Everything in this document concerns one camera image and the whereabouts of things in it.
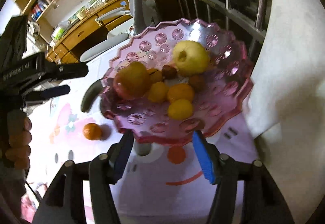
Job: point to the shrivelled brown orange fruit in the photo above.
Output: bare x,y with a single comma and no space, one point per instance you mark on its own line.
197,82

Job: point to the small yellow citrus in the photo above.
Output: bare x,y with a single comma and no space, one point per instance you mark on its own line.
180,110

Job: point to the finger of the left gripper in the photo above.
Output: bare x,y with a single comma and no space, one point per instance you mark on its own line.
43,95

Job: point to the large mandarin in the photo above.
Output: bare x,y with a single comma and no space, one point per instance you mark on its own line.
157,92
180,91

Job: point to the lone mandarin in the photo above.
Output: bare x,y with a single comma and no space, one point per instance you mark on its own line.
92,131

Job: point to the brown speckled pear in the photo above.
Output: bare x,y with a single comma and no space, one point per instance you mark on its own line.
190,58

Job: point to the grey office chair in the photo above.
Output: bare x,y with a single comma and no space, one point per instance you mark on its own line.
139,15

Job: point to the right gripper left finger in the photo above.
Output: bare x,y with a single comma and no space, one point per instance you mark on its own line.
118,156

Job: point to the small mandarin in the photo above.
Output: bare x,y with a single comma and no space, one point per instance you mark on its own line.
155,75

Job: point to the red apple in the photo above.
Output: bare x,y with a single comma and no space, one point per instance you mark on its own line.
132,82

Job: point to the blackened banana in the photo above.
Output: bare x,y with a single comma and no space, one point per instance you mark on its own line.
90,96

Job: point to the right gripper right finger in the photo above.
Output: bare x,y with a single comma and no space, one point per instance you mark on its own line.
208,157

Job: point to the cartoon printed tablecloth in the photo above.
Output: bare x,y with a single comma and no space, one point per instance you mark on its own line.
166,185

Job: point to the wooden desk with drawers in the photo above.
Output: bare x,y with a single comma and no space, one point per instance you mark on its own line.
87,33

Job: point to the person's left hand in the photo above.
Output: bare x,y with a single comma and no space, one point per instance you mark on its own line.
15,138

